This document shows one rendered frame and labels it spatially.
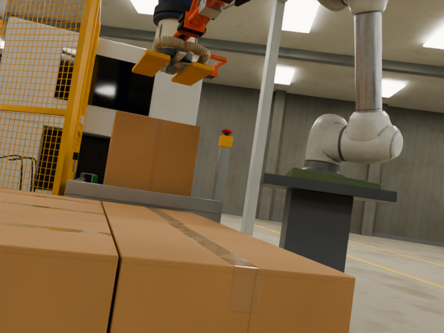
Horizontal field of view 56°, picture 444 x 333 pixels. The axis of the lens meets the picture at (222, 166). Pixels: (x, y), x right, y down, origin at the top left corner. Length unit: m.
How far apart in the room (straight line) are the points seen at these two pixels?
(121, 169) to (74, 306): 1.35
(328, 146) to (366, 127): 0.18
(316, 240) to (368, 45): 0.79
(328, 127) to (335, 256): 0.53
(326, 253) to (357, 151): 0.43
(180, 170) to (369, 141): 0.85
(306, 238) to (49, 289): 1.26
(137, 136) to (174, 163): 0.21
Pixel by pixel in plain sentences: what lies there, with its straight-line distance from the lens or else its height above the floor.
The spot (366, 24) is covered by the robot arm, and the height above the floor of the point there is 1.36.
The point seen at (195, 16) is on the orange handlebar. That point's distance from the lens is 1.57.
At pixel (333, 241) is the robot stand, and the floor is 0.52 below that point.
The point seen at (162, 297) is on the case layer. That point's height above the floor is 0.49.
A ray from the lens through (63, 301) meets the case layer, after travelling 0.64.
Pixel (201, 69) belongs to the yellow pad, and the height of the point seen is 1.14.
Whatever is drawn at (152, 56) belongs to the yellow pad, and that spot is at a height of 1.14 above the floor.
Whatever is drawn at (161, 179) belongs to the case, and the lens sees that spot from 1.96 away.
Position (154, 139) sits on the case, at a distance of 1.96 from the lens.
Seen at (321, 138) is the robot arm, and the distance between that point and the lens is 1.81.
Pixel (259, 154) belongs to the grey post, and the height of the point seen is 1.17.
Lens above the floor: 0.65
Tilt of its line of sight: 3 degrees up
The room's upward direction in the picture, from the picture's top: 8 degrees clockwise
